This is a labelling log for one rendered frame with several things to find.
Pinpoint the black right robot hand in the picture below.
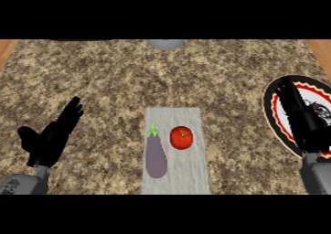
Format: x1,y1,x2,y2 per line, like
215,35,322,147
276,77,331,154

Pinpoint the red tomato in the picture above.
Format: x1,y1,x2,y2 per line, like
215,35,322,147
168,125,195,151

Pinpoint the grey placemat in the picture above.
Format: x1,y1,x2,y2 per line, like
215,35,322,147
140,107,212,196

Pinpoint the black red patterned plate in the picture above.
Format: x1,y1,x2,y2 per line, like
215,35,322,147
261,74,331,160

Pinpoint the grey round object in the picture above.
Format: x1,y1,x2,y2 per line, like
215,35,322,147
147,38,186,51

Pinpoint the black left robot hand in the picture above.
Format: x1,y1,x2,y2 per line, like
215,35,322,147
16,96,85,168

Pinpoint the purple eggplant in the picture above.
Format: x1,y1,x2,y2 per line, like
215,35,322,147
144,122,168,179

